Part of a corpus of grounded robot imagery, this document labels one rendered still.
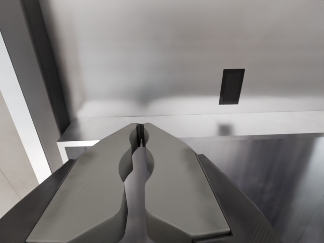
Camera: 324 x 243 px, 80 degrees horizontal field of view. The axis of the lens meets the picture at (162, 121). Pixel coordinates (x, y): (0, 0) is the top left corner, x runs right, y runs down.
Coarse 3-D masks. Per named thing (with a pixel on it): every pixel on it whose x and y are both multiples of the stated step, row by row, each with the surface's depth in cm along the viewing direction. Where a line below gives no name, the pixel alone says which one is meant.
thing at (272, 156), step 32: (96, 128) 15; (192, 128) 15; (224, 128) 15; (256, 128) 14; (288, 128) 14; (320, 128) 14; (64, 160) 14; (224, 160) 19; (256, 160) 19; (288, 160) 19; (320, 160) 20; (128, 192) 20; (256, 192) 21; (288, 192) 22; (320, 192) 22; (128, 224) 23; (288, 224) 24; (320, 224) 23
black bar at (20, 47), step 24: (0, 0) 11; (24, 0) 11; (0, 24) 11; (24, 24) 11; (24, 48) 12; (48, 48) 13; (24, 72) 12; (48, 72) 13; (24, 96) 13; (48, 96) 13; (48, 120) 14; (48, 144) 15
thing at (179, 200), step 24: (144, 144) 12; (168, 144) 10; (168, 168) 9; (192, 168) 9; (168, 192) 7; (192, 192) 7; (168, 216) 7; (192, 216) 7; (216, 216) 6; (168, 240) 7
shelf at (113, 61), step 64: (64, 0) 12; (128, 0) 13; (192, 0) 13; (256, 0) 13; (320, 0) 13; (0, 64) 14; (64, 64) 14; (128, 64) 14; (192, 64) 15; (256, 64) 15; (320, 64) 15
